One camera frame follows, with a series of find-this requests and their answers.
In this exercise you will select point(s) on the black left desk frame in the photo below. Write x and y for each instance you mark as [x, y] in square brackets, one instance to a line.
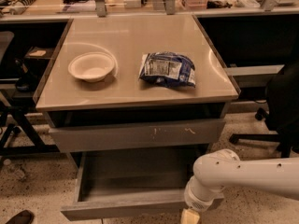
[18, 113]

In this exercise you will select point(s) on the black shoe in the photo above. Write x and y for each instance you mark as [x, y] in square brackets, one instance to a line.
[23, 217]

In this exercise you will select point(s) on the grey drawer cabinet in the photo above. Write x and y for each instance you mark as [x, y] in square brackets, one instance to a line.
[122, 97]

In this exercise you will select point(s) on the blue chip bag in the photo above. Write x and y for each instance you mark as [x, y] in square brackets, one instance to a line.
[167, 69]

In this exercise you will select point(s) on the plastic water bottle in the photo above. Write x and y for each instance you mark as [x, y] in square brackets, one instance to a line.
[14, 169]

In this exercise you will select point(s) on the black office chair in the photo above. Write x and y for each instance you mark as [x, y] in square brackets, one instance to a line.
[282, 97]

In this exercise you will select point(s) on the white paper bowl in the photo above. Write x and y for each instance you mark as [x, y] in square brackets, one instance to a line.
[92, 66]

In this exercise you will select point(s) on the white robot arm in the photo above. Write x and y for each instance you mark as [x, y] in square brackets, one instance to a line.
[214, 172]

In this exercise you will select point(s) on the grey top drawer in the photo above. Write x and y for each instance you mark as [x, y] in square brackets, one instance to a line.
[138, 135]

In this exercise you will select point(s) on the grey drawer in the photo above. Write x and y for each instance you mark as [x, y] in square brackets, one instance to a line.
[138, 135]
[131, 182]

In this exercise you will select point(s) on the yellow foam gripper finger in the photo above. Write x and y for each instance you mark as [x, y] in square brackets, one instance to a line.
[189, 216]

